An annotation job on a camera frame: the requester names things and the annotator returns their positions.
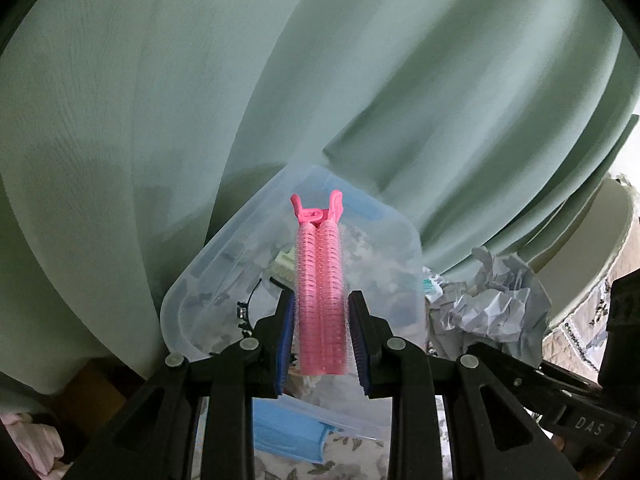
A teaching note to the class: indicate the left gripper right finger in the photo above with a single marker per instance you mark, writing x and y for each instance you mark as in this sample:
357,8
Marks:
491,436

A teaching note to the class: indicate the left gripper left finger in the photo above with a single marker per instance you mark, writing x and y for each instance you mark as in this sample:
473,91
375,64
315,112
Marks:
204,406

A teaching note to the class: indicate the white paper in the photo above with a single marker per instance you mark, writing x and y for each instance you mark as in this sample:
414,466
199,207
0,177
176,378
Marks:
504,306

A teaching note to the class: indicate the cream hair claw clip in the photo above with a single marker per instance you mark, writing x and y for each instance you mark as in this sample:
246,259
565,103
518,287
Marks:
283,268

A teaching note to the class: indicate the pink hair roller clip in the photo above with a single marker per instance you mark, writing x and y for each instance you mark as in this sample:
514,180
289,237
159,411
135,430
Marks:
320,297

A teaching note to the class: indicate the black lace headband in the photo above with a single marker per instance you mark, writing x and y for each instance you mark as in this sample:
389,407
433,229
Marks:
244,313

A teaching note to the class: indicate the quilted beige cover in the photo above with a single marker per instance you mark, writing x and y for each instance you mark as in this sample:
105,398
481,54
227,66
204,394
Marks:
578,343

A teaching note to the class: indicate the floral white blanket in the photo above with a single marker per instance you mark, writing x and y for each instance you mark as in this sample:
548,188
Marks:
343,458

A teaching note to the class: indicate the white bed headboard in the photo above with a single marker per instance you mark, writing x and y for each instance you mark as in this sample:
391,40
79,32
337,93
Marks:
571,260

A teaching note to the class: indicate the teal bangle stack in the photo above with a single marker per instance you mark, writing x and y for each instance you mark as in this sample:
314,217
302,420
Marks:
432,284

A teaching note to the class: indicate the clear plastic storage bin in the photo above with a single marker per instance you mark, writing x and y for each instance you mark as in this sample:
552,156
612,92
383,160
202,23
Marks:
381,258

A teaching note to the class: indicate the green curtain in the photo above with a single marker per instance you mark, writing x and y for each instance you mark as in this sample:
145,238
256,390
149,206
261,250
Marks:
131,130

